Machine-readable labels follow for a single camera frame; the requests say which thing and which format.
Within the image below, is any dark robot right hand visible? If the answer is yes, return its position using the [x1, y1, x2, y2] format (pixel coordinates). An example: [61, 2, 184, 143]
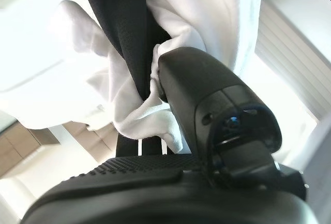
[20, 47, 319, 224]

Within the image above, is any white garment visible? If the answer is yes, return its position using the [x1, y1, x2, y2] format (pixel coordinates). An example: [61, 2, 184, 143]
[49, 0, 264, 155]

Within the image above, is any black garment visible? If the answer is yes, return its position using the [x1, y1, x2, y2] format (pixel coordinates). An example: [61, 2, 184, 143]
[68, 0, 172, 102]

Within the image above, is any light brown wooden cabinet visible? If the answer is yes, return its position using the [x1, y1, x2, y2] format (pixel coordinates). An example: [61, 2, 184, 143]
[0, 123, 117, 178]

